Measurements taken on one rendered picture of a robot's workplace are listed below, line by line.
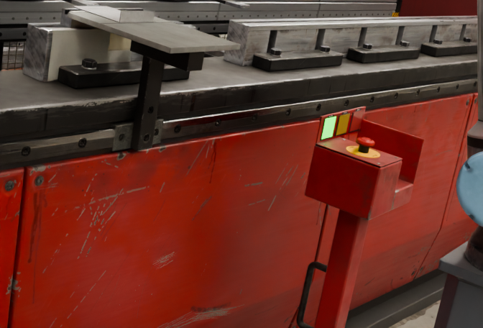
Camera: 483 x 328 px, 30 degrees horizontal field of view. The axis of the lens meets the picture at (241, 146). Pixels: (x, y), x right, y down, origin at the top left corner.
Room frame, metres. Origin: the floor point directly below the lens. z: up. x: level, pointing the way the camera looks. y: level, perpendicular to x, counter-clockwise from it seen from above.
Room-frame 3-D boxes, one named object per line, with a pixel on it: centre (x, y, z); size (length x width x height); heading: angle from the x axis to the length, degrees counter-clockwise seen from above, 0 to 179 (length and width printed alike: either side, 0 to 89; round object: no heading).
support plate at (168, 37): (1.61, 0.19, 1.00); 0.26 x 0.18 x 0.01; 53
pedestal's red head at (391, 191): (1.87, -0.27, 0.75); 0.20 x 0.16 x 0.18; 147
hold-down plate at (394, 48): (2.46, -0.34, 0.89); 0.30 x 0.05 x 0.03; 143
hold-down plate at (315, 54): (2.14, -0.10, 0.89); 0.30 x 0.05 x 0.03; 143
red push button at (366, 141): (1.82, -0.25, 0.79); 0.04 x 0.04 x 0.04
